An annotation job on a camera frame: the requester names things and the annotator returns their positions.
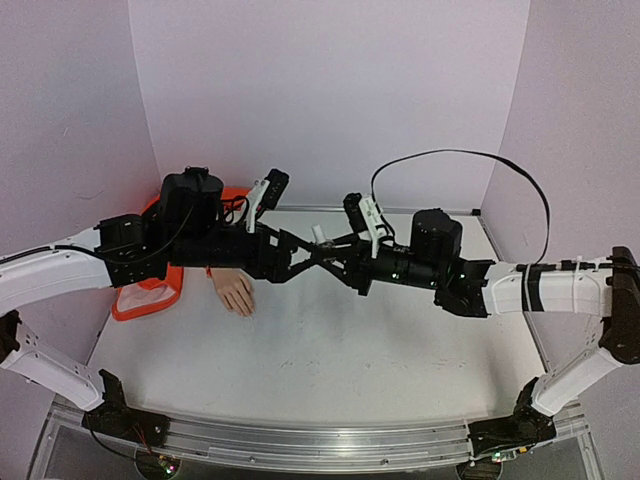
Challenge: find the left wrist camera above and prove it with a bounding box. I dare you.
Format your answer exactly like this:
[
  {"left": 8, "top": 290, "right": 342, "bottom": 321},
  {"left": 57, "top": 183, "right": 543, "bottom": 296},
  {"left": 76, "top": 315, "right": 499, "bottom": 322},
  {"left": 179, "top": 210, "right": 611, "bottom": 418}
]
[{"left": 245, "top": 169, "right": 290, "bottom": 234}]

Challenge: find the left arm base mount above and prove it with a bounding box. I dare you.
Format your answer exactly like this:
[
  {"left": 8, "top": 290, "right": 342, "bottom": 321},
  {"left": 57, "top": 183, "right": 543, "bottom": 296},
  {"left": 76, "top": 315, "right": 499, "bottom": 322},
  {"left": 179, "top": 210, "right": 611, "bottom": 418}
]
[{"left": 82, "top": 369, "right": 170, "bottom": 447}]

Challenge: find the nail polish bottle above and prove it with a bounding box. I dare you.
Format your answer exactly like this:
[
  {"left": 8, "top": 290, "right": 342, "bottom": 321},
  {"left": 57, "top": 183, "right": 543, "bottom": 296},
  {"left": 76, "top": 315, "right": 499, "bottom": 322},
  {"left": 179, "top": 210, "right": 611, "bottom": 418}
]
[{"left": 318, "top": 240, "right": 336, "bottom": 250}]

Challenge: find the mannequin hand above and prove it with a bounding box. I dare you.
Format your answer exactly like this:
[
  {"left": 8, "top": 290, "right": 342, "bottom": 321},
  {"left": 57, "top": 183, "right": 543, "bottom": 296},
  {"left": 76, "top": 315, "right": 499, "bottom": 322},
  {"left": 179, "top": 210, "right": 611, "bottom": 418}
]
[{"left": 209, "top": 268, "right": 255, "bottom": 318}]

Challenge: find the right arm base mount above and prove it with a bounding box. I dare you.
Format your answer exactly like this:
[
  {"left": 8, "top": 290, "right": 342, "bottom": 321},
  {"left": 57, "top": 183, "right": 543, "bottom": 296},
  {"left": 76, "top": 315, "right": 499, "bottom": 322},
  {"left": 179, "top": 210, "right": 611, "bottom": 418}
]
[{"left": 467, "top": 377, "right": 557, "bottom": 459}]

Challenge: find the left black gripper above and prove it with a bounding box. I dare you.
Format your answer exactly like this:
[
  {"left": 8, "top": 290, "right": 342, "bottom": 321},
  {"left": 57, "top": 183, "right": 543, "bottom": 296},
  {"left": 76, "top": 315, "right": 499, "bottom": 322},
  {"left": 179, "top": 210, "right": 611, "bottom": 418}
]
[{"left": 171, "top": 223, "right": 329, "bottom": 285}]

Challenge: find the orange hoodie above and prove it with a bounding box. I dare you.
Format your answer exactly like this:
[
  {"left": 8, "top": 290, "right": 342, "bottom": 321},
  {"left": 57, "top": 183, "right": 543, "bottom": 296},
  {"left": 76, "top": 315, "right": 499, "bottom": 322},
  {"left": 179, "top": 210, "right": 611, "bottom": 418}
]
[{"left": 110, "top": 185, "right": 251, "bottom": 323}]

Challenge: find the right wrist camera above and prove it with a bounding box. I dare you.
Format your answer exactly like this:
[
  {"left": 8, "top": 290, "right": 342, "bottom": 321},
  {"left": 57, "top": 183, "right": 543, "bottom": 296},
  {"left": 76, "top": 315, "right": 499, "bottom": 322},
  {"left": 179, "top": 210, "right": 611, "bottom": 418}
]
[{"left": 343, "top": 193, "right": 393, "bottom": 259}]

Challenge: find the black right camera cable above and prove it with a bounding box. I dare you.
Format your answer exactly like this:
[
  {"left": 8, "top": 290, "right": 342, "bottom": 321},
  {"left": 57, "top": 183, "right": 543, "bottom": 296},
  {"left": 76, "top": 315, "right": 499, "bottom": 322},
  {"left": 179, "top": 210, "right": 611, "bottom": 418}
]
[{"left": 369, "top": 148, "right": 553, "bottom": 264}]

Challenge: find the aluminium front rail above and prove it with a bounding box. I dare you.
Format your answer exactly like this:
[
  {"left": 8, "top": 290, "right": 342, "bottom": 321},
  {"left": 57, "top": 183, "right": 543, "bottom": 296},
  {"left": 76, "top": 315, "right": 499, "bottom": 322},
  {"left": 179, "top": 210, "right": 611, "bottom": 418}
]
[{"left": 28, "top": 398, "right": 602, "bottom": 479}]

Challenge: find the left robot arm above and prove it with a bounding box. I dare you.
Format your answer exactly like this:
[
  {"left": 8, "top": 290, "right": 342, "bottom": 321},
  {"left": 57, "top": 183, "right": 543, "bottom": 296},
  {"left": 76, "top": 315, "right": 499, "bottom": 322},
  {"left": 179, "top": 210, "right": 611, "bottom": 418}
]
[{"left": 1, "top": 167, "right": 315, "bottom": 437}]

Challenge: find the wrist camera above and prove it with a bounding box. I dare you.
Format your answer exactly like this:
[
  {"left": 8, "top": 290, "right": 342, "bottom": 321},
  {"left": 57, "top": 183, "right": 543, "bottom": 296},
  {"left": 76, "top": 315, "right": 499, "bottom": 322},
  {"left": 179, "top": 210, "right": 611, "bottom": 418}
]
[
  {"left": 343, "top": 193, "right": 393, "bottom": 259},
  {"left": 245, "top": 169, "right": 290, "bottom": 234}
]

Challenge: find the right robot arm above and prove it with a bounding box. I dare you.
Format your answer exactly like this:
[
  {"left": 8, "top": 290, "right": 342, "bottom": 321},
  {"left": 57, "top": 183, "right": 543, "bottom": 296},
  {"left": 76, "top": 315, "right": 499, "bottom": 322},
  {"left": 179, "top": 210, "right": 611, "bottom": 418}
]
[{"left": 312, "top": 207, "right": 639, "bottom": 417}]

